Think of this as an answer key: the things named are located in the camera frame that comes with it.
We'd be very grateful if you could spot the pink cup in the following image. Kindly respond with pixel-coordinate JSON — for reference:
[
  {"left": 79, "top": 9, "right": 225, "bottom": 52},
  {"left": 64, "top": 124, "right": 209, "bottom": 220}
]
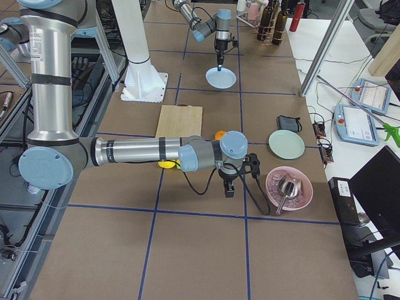
[{"left": 247, "top": 2, "right": 259, "bottom": 21}]

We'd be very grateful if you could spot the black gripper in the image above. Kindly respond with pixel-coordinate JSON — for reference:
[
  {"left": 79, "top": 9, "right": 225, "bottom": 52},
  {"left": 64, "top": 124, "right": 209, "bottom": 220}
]
[
  {"left": 214, "top": 38, "right": 229, "bottom": 71},
  {"left": 218, "top": 164, "right": 242, "bottom": 198}
]

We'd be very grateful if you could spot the wooden cutting board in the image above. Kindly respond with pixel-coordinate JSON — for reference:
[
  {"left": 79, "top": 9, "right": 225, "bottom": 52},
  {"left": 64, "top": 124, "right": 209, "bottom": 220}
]
[{"left": 156, "top": 105, "right": 203, "bottom": 138}]

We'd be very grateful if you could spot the orange fruit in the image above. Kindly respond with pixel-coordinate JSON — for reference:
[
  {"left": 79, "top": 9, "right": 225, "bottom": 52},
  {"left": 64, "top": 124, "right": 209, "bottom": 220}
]
[{"left": 214, "top": 130, "right": 227, "bottom": 141}]

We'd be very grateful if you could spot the aluminium frame post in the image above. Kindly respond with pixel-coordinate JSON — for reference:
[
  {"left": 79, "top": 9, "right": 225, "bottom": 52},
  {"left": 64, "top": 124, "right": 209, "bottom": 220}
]
[{"left": 299, "top": 0, "right": 354, "bottom": 97}]

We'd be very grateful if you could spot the white cup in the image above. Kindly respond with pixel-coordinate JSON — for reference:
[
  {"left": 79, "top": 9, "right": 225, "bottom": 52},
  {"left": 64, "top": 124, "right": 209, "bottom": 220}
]
[{"left": 236, "top": 0, "right": 246, "bottom": 13}]

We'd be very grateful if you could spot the mint green plate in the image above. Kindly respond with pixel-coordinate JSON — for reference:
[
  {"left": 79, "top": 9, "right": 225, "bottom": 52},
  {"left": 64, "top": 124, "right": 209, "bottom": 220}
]
[{"left": 268, "top": 130, "right": 305, "bottom": 159}]

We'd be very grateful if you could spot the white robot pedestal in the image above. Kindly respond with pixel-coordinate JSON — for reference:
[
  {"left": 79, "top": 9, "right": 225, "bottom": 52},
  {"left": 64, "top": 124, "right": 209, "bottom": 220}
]
[{"left": 112, "top": 0, "right": 168, "bottom": 103}]

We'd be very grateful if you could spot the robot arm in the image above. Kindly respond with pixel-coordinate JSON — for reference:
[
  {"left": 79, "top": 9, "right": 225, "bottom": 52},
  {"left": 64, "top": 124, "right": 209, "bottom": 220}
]
[
  {"left": 172, "top": 0, "right": 239, "bottom": 71},
  {"left": 18, "top": 1, "right": 248, "bottom": 198}
]

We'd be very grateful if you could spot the black computer monitor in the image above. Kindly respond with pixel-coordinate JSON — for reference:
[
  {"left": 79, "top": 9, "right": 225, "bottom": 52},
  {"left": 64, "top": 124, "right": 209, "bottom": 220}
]
[{"left": 350, "top": 146, "right": 400, "bottom": 235}]

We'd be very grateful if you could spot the pink bowl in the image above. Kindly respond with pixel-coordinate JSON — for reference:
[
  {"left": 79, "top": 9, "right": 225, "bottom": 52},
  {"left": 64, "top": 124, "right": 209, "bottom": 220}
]
[{"left": 266, "top": 166, "right": 313, "bottom": 214}]

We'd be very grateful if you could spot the dark glass wine bottle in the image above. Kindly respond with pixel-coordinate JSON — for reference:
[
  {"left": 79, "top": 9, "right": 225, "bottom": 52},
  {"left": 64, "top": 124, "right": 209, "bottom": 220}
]
[{"left": 257, "top": 0, "right": 273, "bottom": 41}]

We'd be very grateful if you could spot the light blue plate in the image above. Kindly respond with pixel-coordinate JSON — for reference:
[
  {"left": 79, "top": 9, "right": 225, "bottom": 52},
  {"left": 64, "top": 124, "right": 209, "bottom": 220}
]
[{"left": 205, "top": 67, "right": 236, "bottom": 89}]

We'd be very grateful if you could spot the teach pendant tablet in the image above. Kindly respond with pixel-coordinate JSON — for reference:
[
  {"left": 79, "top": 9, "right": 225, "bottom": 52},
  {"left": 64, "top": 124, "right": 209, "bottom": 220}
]
[
  {"left": 334, "top": 104, "right": 379, "bottom": 146},
  {"left": 351, "top": 78, "right": 392, "bottom": 115}
]

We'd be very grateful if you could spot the metal scoop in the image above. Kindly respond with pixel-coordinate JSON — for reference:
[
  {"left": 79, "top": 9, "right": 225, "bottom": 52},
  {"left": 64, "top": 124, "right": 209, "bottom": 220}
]
[{"left": 276, "top": 174, "right": 303, "bottom": 215}]

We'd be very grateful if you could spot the green tipped reach stick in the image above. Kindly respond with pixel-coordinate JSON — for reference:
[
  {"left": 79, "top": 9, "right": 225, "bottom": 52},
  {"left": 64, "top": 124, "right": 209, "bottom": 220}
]
[{"left": 316, "top": 75, "right": 400, "bottom": 148}]

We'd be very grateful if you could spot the copper wire bottle rack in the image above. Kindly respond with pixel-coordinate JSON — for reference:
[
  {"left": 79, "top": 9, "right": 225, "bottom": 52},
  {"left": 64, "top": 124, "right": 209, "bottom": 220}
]
[{"left": 261, "top": 23, "right": 275, "bottom": 46}]

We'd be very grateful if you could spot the black box device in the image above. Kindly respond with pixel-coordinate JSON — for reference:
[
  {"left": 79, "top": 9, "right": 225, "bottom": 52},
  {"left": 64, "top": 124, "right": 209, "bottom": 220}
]
[{"left": 328, "top": 177, "right": 360, "bottom": 226}]

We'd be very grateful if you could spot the red cylinder bottle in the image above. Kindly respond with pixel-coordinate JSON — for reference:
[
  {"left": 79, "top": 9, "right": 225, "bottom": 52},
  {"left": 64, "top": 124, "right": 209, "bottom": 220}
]
[{"left": 289, "top": 2, "right": 306, "bottom": 32}]

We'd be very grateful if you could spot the white wire cup rack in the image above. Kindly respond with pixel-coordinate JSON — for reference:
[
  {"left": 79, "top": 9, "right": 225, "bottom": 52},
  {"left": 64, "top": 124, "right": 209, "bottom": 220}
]
[{"left": 236, "top": 0, "right": 259, "bottom": 28}]

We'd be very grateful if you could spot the black folded cloth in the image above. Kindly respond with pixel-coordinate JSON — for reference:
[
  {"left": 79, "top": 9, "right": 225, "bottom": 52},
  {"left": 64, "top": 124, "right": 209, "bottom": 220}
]
[{"left": 277, "top": 115, "right": 303, "bottom": 133}]

